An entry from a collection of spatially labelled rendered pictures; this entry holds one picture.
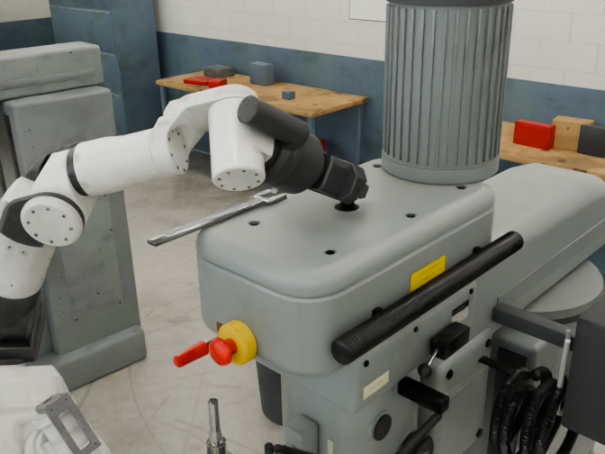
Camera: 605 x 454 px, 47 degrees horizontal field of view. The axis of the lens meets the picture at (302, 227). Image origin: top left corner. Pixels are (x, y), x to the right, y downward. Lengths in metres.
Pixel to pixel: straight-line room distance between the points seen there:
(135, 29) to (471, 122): 7.36
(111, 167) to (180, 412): 2.92
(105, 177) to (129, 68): 7.43
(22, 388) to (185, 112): 0.49
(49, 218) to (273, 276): 0.29
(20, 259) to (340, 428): 0.54
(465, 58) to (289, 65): 5.99
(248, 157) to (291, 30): 6.18
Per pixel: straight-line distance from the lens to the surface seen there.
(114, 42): 8.22
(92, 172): 0.91
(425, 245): 1.01
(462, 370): 1.27
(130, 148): 0.89
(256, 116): 0.81
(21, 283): 1.06
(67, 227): 0.93
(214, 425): 1.63
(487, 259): 1.11
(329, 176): 0.93
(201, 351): 1.05
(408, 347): 1.07
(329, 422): 1.13
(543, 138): 4.94
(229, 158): 0.82
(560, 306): 1.51
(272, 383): 3.44
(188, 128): 0.91
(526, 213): 1.42
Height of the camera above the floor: 2.27
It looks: 23 degrees down
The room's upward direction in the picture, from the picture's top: 1 degrees counter-clockwise
